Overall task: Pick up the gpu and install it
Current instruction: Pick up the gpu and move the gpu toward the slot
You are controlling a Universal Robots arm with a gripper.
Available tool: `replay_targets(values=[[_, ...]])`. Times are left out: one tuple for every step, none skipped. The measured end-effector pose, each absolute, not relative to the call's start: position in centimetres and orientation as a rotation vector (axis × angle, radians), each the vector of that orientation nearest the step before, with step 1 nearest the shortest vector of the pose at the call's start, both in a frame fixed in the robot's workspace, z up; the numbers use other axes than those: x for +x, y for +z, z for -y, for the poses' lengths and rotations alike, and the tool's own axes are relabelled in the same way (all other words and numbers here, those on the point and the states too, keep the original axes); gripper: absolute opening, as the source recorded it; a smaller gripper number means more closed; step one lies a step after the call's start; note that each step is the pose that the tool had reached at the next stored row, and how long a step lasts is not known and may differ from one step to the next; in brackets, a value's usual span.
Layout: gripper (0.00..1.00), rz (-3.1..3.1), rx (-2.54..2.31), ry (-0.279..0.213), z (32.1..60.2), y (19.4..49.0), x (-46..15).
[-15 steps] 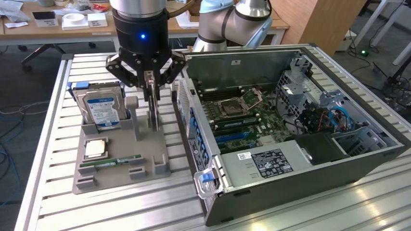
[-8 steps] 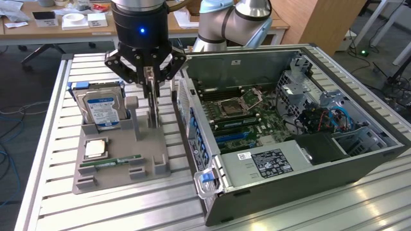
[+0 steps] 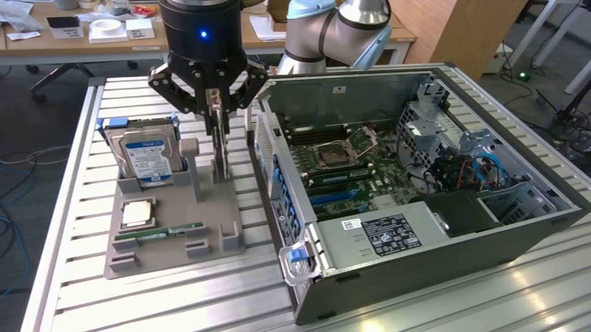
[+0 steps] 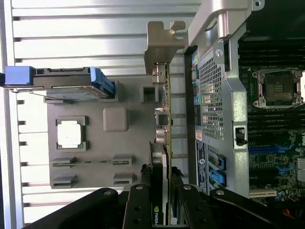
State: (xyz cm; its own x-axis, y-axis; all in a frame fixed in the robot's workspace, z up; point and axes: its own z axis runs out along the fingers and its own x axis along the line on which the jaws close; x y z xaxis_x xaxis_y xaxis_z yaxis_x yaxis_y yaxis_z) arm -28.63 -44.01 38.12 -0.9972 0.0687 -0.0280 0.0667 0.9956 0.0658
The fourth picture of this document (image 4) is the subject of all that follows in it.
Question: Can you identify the green RAM stick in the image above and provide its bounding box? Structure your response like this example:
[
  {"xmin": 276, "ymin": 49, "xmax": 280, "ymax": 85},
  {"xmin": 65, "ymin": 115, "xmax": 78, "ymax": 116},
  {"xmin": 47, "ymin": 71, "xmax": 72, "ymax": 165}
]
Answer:
[{"xmin": 52, "ymin": 160, "xmax": 131, "ymax": 167}]

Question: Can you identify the grey plastic parts rack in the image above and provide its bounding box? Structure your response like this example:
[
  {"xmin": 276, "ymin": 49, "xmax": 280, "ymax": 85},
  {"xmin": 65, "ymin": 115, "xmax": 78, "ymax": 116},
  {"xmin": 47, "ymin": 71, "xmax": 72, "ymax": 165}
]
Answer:
[{"xmin": 44, "ymin": 80, "xmax": 173, "ymax": 189}]

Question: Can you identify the white expansion slot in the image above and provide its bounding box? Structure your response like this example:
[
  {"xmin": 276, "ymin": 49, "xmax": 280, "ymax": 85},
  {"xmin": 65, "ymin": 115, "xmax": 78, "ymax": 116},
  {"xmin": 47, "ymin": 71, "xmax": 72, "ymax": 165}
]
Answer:
[{"xmin": 249, "ymin": 188, "xmax": 278, "ymax": 198}]

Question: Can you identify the blue expansion slot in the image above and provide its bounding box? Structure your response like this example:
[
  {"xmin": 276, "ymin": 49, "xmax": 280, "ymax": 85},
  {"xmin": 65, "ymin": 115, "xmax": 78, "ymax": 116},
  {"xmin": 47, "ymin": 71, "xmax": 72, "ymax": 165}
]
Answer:
[{"xmin": 247, "ymin": 146, "xmax": 286, "ymax": 155}]

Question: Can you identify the silver CPU chip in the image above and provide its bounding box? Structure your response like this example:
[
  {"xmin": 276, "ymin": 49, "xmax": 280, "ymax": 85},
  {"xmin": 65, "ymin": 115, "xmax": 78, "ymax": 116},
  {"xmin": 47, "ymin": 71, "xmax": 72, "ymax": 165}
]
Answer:
[{"xmin": 57, "ymin": 120, "xmax": 83, "ymax": 148}]

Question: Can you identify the green Dell motherboard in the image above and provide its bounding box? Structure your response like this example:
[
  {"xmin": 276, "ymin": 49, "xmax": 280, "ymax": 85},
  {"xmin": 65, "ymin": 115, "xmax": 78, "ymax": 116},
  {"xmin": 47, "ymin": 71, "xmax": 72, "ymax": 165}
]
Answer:
[{"xmin": 238, "ymin": 40, "xmax": 305, "ymax": 206}]

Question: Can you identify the open grey PC case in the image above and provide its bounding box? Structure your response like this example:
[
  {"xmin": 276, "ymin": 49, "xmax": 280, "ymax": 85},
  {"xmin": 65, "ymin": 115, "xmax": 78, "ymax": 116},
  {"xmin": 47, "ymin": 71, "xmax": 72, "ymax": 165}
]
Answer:
[{"xmin": 183, "ymin": 0, "xmax": 305, "ymax": 208}]

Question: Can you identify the silver chipset heatsink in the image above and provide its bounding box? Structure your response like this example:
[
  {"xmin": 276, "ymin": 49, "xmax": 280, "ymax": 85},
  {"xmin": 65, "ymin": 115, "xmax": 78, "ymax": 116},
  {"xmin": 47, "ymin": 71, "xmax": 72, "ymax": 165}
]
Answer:
[{"xmin": 296, "ymin": 156, "xmax": 305, "ymax": 179}]

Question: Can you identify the CPU socket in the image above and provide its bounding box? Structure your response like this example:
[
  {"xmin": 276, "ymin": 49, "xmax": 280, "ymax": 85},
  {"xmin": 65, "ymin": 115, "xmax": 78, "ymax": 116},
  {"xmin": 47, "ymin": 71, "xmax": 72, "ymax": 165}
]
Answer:
[{"xmin": 252, "ymin": 68, "xmax": 304, "ymax": 109}]

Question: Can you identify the hard disk in blue caddy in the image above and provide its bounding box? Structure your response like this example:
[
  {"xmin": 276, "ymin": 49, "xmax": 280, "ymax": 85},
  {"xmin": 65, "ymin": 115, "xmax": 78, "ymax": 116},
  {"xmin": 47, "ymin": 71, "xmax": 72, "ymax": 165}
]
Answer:
[{"xmin": 4, "ymin": 66, "xmax": 118, "ymax": 100}]

